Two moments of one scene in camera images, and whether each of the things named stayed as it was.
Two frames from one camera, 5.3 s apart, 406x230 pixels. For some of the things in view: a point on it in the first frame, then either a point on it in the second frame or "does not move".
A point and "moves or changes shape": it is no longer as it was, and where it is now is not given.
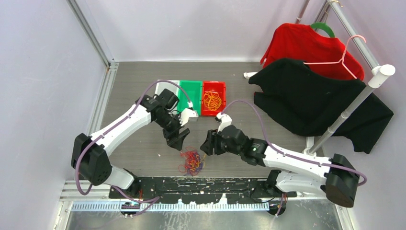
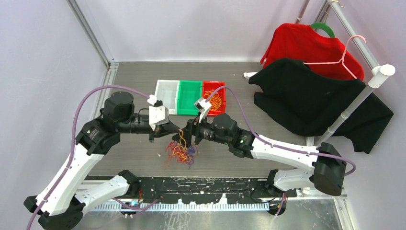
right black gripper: [210, 142] to [193, 128]
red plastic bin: [214, 100] does not move
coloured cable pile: [194, 162] moves or changes shape
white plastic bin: [161, 86] does not move
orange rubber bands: [212, 100] does not move
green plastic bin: [192, 90] does not move
